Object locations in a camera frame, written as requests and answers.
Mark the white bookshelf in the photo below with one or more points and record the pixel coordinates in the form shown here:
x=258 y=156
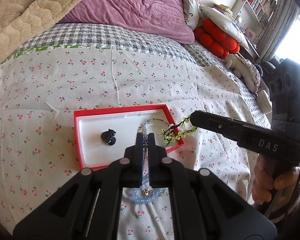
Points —
x=261 y=2

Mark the stack of books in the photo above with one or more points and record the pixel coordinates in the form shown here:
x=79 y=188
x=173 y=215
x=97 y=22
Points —
x=223 y=8

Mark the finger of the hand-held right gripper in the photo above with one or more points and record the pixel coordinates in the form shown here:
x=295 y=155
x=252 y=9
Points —
x=215 y=125

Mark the white printed pillow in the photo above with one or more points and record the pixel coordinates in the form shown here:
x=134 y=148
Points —
x=190 y=5

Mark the orange bobble cushion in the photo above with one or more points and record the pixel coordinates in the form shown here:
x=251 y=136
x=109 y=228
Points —
x=215 y=38

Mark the purple quilt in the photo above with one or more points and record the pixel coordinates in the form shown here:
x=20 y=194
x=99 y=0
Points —
x=140 y=7

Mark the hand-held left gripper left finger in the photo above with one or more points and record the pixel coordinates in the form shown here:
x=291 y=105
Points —
x=140 y=140

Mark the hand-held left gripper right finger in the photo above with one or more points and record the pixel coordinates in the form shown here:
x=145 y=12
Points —
x=151 y=140

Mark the red jewelry box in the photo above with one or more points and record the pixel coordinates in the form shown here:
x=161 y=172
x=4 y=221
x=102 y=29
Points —
x=95 y=122

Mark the beige fleece blanket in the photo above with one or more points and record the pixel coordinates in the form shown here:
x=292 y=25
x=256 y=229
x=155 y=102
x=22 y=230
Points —
x=27 y=12

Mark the grey checked quilt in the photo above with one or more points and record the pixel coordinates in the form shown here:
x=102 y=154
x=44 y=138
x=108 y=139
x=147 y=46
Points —
x=102 y=33

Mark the grey patterned curtain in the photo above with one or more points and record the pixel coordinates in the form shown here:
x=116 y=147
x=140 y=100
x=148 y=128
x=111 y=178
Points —
x=280 y=27

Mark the person's right forearm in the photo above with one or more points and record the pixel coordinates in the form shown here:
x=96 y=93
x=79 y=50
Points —
x=290 y=212

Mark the white flat pillow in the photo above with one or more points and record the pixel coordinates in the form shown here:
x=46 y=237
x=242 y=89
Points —
x=225 y=22

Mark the person's right hand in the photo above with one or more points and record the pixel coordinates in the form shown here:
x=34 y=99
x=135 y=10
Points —
x=261 y=187

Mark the black bead pendant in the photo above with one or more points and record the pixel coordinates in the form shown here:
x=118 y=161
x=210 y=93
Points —
x=108 y=137

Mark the beige knitted pouch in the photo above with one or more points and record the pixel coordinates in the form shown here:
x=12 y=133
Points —
x=264 y=101

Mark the white plush toy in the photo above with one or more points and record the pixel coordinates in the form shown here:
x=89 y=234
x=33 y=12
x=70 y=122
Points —
x=242 y=68

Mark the cherry print bed sheet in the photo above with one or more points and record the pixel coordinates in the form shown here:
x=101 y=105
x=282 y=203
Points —
x=65 y=80

